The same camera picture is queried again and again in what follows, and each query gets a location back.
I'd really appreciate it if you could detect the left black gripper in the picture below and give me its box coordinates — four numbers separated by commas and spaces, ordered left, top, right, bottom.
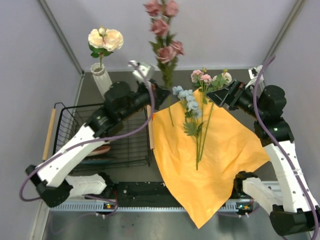
119, 78, 172, 122

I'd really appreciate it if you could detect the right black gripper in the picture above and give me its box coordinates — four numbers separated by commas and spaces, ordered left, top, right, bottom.
205, 79, 265, 120

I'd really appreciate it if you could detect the pink rose stem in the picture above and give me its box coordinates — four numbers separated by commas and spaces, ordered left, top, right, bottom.
191, 68, 212, 170

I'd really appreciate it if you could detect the mauve rose stem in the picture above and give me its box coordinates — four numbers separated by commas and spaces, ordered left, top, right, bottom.
143, 0, 185, 127

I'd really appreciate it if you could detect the orange paper flower bouquet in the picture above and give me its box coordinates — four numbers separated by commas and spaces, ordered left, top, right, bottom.
152, 103, 269, 228

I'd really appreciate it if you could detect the cream rose stem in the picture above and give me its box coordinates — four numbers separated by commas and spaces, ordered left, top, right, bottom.
88, 27, 124, 70
202, 68, 232, 155

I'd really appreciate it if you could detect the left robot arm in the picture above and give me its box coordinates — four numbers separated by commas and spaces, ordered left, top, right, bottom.
25, 80, 170, 208

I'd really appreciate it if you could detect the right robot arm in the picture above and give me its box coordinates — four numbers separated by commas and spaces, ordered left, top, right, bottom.
207, 80, 320, 239

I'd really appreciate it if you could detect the white ribbed ceramic vase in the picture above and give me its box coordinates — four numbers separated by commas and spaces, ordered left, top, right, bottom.
90, 63, 113, 99

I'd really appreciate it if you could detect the blue flower stem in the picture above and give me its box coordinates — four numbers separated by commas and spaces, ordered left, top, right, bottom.
172, 85, 205, 170

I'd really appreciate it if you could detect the pink rimmed plate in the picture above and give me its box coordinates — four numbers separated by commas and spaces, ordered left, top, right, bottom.
87, 145, 111, 157

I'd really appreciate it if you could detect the blue plate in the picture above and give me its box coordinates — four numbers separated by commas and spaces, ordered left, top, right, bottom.
80, 156, 118, 165

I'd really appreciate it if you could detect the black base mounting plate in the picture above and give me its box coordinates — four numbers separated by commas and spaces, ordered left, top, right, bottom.
107, 181, 238, 207

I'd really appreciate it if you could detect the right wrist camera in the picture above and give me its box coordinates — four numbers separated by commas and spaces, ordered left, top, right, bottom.
245, 65, 263, 88

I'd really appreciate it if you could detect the black wire dish rack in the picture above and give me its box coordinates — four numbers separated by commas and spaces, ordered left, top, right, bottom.
52, 103, 152, 175

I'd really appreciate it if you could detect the grey cable duct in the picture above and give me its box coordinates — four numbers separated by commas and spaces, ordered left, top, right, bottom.
50, 199, 254, 213

